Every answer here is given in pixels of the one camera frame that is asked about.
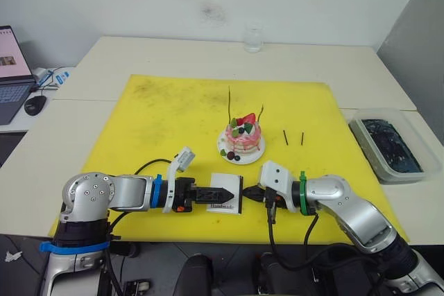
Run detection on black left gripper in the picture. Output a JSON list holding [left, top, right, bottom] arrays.
[[173, 177, 235, 214]]

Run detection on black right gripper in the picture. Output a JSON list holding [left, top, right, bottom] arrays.
[[242, 182, 291, 211]]

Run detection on clear plastic tub, dark water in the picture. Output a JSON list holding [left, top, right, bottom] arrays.
[[347, 107, 441, 185]]

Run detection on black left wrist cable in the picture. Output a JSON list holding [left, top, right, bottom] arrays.
[[133, 158, 176, 176]]

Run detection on green tie on right wrist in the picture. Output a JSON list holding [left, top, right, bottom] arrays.
[[298, 171, 312, 217]]

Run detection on white round plate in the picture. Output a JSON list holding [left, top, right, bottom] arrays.
[[216, 128, 266, 166]]

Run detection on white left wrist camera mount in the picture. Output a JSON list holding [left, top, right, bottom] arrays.
[[162, 146, 197, 214]]

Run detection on dark rounded shape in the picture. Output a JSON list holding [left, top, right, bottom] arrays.
[[181, 254, 214, 296]]

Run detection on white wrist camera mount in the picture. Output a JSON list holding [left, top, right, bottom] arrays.
[[162, 146, 197, 214], [259, 160, 301, 214]]

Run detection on clear glass jar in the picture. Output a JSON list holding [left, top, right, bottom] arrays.
[[242, 22, 264, 54]]

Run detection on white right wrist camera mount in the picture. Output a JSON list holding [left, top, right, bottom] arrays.
[[259, 160, 301, 214]]

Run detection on berries on plate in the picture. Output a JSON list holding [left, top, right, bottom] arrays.
[[219, 149, 242, 163]]

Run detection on crumpled white paper scrap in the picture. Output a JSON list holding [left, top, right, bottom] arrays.
[[3, 250, 24, 263]]

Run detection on pink layered toy cake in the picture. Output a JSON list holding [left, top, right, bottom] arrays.
[[224, 112, 262, 157]]

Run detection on blue tie on left wrist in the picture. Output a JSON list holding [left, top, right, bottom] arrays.
[[151, 173, 164, 209]]

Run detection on dark grey laptop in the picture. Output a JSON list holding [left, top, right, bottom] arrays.
[[0, 25, 37, 127]]

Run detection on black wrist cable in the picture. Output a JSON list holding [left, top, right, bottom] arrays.
[[133, 158, 176, 176], [264, 188, 313, 272]]

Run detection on white matchbox with black side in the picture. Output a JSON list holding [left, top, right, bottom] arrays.
[[209, 172, 244, 216]]

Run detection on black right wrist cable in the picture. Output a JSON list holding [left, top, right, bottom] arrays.
[[264, 188, 313, 272]]

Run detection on black computer mouse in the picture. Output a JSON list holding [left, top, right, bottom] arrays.
[[24, 94, 48, 116]]

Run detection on tall thin dark candle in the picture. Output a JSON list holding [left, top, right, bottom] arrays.
[[227, 85, 234, 128]]

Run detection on blue and white gadget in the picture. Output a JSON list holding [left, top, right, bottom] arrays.
[[33, 66, 72, 89]]

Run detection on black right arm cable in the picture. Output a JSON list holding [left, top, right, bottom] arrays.
[[302, 213, 321, 252]]

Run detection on yellow foam mat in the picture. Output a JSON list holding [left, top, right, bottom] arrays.
[[48, 73, 411, 245]]

